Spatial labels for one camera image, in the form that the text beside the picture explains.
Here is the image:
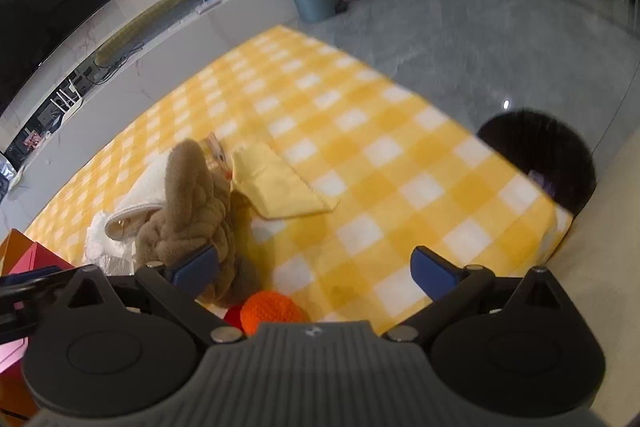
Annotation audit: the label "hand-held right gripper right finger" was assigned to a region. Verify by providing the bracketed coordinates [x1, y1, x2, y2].
[387, 245, 568, 343]

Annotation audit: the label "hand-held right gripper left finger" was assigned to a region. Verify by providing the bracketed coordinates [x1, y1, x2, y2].
[64, 243, 246, 344]

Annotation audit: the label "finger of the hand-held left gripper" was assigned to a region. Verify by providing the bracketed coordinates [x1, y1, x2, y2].
[0, 268, 78, 343]

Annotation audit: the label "brown plush toy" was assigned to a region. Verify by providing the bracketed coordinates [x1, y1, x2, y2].
[136, 139, 261, 308]

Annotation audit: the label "white diaper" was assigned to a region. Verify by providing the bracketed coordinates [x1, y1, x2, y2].
[87, 154, 173, 265]

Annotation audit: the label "yellow cloth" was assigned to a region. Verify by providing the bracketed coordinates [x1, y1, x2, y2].
[229, 142, 337, 220]

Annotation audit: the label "red soft toy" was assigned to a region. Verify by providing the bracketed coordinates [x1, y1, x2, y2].
[224, 304, 247, 334]

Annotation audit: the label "orange paper bag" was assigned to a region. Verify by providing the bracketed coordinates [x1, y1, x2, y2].
[0, 229, 36, 278]

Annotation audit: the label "orange knitted ball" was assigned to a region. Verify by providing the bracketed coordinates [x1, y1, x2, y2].
[240, 291, 312, 337]

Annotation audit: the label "small pink packet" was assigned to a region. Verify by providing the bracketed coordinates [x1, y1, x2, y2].
[202, 132, 236, 180]

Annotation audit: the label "yellow checked blanket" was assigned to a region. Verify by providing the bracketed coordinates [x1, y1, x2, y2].
[22, 25, 573, 338]

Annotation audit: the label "black fluffy round stool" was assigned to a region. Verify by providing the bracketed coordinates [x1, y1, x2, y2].
[476, 108, 598, 220]

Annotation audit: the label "white router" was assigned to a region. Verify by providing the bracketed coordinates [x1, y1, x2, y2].
[50, 88, 84, 114]

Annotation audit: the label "beige sofa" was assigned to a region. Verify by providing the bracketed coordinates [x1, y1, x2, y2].
[545, 142, 640, 427]

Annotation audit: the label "white television cabinet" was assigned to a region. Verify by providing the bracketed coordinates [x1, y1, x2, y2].
[0, 0, 301, 202]

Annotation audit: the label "long yellow patterned roll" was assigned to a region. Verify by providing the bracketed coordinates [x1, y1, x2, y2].
[94, 0, 196, 68]

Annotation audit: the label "black flat television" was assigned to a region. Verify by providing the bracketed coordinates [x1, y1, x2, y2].
[0, 0, 115, 115]

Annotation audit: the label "black cables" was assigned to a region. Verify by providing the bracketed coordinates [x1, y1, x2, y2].
[92, 46, 146, 74]

